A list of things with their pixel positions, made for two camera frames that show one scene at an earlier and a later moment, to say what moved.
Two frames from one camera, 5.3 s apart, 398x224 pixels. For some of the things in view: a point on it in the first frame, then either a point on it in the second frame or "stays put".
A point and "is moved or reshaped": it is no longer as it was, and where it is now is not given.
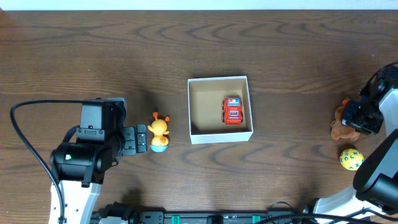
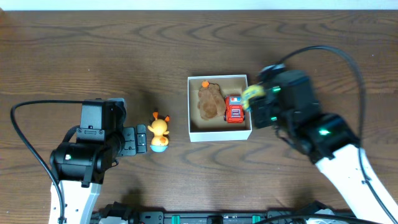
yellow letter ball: [351, 159] is moved or reshaped
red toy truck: [232, 108] stays put
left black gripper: [129, 140] stays put
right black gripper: [348, 119] to [260, 111]
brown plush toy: [339, 129] is moved or reshaped
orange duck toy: [160, 142] stays put
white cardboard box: [205, 98] stays put
